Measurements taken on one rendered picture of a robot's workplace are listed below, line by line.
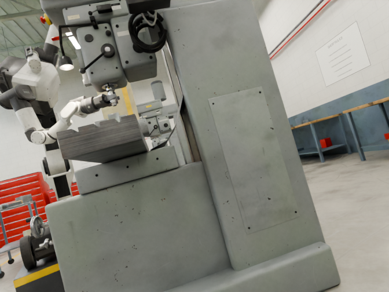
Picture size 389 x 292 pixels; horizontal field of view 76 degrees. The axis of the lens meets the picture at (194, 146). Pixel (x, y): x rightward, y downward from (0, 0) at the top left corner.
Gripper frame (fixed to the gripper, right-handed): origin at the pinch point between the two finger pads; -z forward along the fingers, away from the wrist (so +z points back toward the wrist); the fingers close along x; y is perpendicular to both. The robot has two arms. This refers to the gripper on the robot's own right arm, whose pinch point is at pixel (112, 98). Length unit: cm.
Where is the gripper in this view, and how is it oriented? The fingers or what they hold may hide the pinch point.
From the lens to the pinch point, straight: 151.8
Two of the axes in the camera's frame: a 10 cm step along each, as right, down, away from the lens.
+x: 1.7, 0.0, 9.9
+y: 2.6, 9.6, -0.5
